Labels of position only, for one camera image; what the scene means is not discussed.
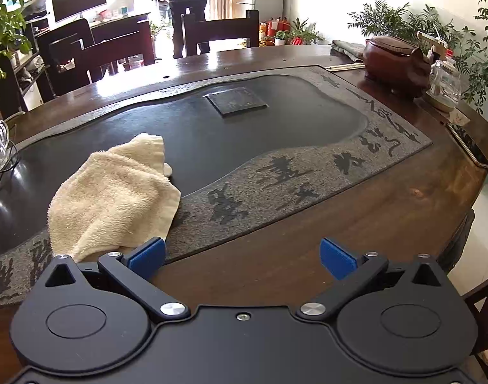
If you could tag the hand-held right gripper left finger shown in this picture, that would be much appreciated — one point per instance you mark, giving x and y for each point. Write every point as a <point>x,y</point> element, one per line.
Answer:
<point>148,258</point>

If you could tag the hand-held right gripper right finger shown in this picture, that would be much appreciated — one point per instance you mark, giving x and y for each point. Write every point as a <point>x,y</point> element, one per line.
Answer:
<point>338,260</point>

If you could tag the cream terry towel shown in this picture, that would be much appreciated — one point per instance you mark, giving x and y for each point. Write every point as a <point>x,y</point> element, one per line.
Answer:
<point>108,192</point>

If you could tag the grey stone tea tray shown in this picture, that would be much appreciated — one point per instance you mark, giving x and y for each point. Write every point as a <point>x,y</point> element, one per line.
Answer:
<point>248,184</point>

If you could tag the black smartphone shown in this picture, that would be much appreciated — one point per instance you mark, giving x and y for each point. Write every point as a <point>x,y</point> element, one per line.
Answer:
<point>470,146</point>

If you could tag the square stone drain tile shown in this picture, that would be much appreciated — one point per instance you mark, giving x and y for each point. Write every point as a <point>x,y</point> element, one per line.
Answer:
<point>236,102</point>

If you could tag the kettle heating base panel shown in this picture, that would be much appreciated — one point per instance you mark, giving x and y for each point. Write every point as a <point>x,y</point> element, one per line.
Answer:
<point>458,116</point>

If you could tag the brown pig-shaped clay pot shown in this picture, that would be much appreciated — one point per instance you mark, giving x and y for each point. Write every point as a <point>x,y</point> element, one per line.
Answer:
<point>392,64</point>

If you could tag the glass kettle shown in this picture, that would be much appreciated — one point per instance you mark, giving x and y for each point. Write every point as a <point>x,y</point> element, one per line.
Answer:
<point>442,84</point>

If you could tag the dark wooden chair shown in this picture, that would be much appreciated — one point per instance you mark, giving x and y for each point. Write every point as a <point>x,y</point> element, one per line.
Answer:
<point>220,30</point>
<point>116,52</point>

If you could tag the grey folded cloth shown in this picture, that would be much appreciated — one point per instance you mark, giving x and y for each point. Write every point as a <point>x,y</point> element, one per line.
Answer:
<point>348,50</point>

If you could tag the black office chair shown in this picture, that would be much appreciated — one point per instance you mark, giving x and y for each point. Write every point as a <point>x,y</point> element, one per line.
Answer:
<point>62,60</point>

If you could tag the dark shelf unit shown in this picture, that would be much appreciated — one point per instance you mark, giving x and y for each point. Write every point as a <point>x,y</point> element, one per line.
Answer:
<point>22,76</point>

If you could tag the small potted green plants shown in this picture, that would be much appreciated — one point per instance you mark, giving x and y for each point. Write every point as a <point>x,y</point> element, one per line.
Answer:
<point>304,32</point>

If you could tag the light wooden holder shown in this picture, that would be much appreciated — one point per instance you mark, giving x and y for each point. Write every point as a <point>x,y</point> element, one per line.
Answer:
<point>430,42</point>

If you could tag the dark wooden desk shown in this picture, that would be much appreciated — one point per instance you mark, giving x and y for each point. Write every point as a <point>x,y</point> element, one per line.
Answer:
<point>116,22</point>

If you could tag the red fire extinguisher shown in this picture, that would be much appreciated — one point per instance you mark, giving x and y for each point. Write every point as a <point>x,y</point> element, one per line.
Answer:
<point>272,28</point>
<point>284,24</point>

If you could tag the leafy green houseplant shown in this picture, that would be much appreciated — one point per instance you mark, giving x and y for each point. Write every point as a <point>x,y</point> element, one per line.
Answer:
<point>484,64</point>

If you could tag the potted palm plant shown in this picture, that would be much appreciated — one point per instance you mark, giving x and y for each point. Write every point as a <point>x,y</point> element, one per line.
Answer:
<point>384,18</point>

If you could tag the computer monitor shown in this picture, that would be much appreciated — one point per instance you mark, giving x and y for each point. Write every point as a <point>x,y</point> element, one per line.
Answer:
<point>78,0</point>

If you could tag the tall leafy potted tree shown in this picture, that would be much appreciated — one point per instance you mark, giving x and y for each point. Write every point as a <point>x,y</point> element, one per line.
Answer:
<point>4,28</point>

